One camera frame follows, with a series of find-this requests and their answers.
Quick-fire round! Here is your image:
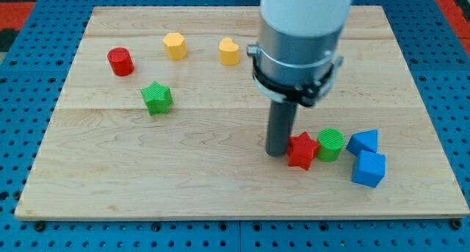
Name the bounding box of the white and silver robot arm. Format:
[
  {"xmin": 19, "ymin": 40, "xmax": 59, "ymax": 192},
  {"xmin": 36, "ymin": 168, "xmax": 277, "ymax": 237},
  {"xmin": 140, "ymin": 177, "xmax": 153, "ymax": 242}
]
[{"xmin": 247, "ymin": 0, "xmax": 352, "ymax": 103}]

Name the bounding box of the yellow heart block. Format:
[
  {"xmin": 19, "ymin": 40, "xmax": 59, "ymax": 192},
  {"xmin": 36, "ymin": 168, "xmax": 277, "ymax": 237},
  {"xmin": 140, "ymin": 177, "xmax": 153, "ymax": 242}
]
[{"xmin": 219, "ymin": 37, "xmax": 240, "ymax": 65}]

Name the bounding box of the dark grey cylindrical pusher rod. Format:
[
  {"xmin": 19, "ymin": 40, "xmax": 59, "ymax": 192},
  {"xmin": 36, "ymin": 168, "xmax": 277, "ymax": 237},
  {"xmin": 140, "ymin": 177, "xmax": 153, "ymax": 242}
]
[{"xmin": 265, "ymin": 101, "xmax": 297, "ymax": 157}]

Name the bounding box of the red star block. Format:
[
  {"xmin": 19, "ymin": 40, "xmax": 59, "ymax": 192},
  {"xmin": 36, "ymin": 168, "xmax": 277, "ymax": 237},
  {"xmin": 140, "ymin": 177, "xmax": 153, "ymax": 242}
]
[{"xmin": 286, "ymin": 132, "xmax": 320, "ymax": 170}]

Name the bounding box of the light wooden board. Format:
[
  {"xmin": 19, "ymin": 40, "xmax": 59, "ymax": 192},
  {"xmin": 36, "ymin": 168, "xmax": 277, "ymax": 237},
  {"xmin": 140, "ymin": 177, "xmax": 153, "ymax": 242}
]
[{"xmin": 15, "ymin": 6, "xmax": 469, "ymax": 221}]

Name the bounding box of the green star block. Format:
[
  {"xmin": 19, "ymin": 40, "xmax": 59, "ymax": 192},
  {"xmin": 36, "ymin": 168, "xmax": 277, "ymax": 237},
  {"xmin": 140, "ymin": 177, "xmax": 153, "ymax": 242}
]
[{"xmin": 140, "ymin": 82, "xmax": 173, "ymax": 115}]

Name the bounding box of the yellow hexagon block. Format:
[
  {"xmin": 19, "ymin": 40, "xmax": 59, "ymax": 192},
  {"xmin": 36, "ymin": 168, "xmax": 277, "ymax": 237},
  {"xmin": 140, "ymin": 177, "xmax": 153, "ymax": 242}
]
[{"xmin": 163, "ymin": 32, "xmax": 187, "ymax": 60}]

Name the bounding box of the green cylinder block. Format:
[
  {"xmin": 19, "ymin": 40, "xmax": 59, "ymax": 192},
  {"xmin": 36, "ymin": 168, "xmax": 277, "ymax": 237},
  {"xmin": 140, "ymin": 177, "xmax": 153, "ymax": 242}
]
[{"xmin": 317, "ymin": 129, "xmax": 345, "ymax": 162}]

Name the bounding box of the red cylinder block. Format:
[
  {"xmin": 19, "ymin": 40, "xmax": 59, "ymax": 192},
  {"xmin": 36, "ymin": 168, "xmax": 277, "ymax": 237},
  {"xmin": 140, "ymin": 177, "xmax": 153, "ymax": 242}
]
[{"xmin": 107, "ymin": 47, "xmax": 134, "ymax": 76}]

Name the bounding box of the blue triangle block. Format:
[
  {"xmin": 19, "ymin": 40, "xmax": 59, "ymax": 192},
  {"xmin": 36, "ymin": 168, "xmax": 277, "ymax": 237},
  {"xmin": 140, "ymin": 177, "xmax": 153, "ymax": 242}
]
[{"xmin": 346, "ymin": 129, "xmax": 379, "ymax": 156}]

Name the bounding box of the blue cube block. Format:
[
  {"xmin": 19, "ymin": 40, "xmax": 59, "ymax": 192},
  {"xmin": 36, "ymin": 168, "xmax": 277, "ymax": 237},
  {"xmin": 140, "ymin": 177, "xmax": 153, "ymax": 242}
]
[{"xmin": 351, "ymin": 150, "xmax": 386, "ymax": 188}]

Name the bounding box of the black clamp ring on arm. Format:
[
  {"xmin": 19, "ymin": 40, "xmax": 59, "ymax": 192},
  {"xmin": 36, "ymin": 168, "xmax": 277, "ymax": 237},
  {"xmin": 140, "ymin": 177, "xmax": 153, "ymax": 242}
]
[{"xmin": 247, "ymin": 43, "xmax": 345, "ymax": 108}]

